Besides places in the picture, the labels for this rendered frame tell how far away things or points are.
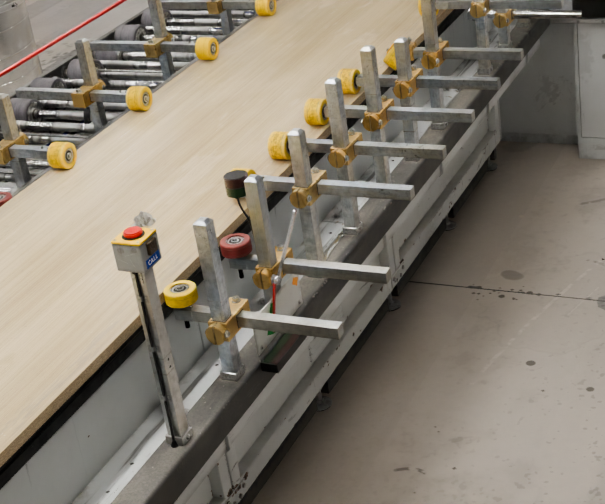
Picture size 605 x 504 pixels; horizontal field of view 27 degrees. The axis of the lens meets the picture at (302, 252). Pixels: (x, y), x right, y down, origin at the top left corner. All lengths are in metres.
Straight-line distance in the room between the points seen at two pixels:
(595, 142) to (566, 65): 0.36
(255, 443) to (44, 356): 1.01
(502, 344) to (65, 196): 1.58
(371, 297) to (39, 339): 1.65
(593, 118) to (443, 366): 1.68
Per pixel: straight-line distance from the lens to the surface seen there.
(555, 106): 5.66
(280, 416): 3.80
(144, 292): 2.64
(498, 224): 5.08
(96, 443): 2.94
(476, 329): 4.40
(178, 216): 3.40
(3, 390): 2.81
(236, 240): 3.19
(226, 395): 2.97
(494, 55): 4.09
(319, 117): 3.78
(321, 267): 3.10
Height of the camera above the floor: 2.33
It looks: 28 degrees down
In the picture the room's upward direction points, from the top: 9 degrees counter-clockwise
